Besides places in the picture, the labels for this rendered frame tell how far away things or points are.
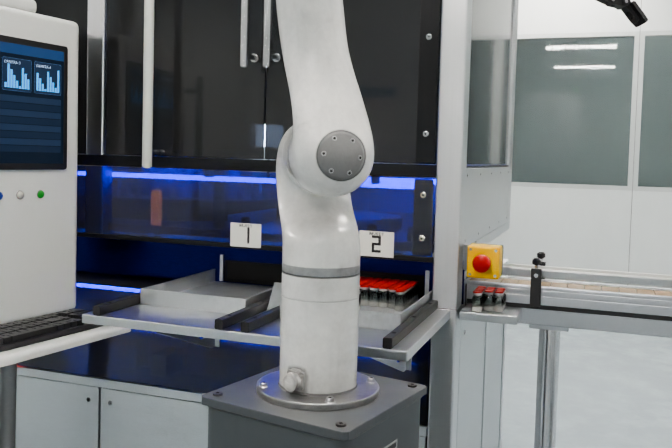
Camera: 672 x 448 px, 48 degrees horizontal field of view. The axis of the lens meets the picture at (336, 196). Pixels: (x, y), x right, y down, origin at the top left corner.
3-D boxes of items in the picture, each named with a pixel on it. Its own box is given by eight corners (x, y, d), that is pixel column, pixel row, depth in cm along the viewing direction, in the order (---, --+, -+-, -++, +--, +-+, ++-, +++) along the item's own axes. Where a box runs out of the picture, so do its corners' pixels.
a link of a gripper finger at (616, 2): (610, -3, 120) (635, 31, 120) (624, -14, 121) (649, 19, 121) (600, 3, 123) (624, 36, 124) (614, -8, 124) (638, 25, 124)
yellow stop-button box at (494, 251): (471, 273, 177) (472, 242, 176) (502, 275, 174) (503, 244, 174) (465, 277, 169) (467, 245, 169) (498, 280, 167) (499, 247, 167)
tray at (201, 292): (213, 281, 201) (214, 268, 201) (304, 290, 192) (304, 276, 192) (140, 304, 169) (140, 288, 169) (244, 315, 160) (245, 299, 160)
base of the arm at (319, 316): (337, 420, 104) (341, 287, 103) (230, 394, 114) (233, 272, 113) (400, 386, 120) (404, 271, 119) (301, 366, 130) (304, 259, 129)
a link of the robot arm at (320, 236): (289, 278, 109) (293, 112, 107) (269, 260, 126) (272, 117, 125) (369, 277, 112) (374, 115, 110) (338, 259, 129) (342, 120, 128)
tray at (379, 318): (334, 292, 190) (334, 278, 189) (436, 302, 181) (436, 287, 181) (279, 319, 158) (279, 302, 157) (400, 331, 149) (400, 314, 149)
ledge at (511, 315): (469, 308, 184) (469, 300, 184) (523, 313, 180) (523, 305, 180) (459, 319, 171) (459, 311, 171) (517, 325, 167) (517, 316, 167)
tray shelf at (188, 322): (197, 287, 203) (197, 280, 203) (456, 311, 179) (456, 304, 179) (81, 322, 157) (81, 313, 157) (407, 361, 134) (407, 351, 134)
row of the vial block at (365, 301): (333, 301, 177) (334, 281, 177) (407, 308, 171) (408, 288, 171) (330, 302, 175) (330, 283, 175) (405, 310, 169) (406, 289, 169)
